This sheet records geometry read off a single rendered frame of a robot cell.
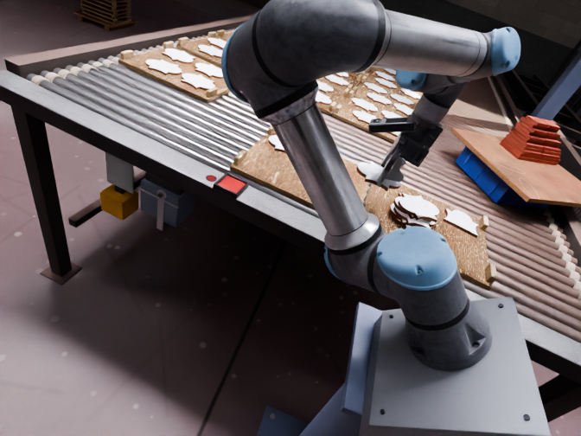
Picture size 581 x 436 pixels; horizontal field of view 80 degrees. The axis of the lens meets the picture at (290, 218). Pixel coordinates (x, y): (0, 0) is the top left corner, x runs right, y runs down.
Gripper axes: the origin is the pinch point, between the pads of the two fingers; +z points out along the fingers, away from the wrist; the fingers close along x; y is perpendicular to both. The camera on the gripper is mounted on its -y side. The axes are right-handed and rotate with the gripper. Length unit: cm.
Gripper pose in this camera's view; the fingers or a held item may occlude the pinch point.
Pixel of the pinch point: (379, 174)
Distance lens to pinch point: 103.8
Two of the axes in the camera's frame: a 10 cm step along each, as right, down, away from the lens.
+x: 3.2, -5.5, 7.8
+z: -3.4, 7.0, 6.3
